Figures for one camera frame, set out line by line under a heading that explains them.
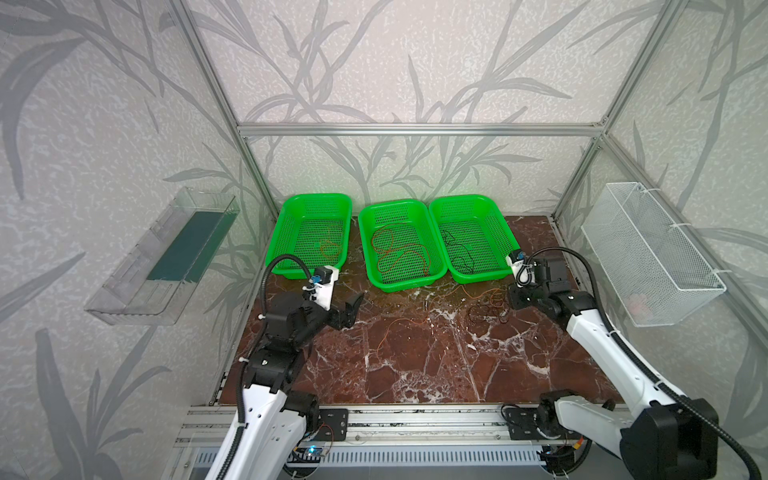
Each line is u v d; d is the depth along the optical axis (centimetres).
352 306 64
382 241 112
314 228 116
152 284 64
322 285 60
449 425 76
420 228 112
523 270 72
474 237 112
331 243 112
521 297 74
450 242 112
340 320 63
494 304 94
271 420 48
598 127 94
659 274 63
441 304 96
